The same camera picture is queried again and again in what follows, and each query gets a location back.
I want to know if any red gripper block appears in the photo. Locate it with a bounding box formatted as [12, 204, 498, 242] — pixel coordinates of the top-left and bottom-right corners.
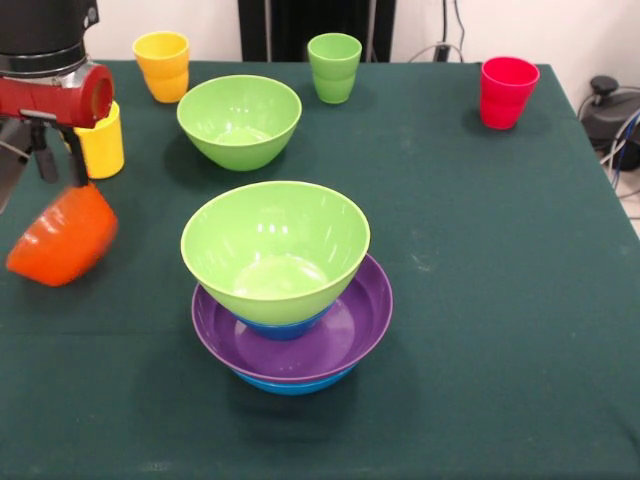
[0, 64, 115, 189]

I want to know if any orange bowl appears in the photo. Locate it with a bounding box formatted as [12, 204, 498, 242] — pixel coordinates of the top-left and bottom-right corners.
[4, 182, 120, 289]

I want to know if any green bowl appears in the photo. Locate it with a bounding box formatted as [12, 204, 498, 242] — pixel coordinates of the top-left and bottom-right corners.
[180, 180, 372, 325]
[176, 74, 303, 172]

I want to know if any small dark blue bowl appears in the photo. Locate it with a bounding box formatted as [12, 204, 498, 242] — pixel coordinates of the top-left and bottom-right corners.
[234, 304, 335, 343]

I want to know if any large light blue bowl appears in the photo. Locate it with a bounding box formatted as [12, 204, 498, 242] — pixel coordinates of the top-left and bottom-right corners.
[232, 362, 361, 397]

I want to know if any purple bowl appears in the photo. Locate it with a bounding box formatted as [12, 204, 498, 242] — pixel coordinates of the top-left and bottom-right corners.
[191, 253, 394, 385]

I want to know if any yellow orange cup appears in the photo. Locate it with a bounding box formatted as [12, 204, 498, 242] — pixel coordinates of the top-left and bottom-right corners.
[131, 30, 192, 104]

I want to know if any black panel with poles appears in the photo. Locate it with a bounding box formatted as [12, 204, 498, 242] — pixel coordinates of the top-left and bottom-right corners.
[238, 0, 396, 63]

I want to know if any green cup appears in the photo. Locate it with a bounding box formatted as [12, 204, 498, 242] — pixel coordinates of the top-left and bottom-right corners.
[306, 33, 363, 105]

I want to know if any red cup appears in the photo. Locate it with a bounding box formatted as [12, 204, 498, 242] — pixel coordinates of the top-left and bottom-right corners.
[480, 56, 541, 131]

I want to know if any dark green table cloth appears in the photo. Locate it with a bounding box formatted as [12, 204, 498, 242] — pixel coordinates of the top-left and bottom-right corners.
[0, 59, 640, 480]

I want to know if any floor cable bundle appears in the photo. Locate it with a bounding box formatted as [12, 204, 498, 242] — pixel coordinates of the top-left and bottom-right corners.
[599, 109, 640, 201]

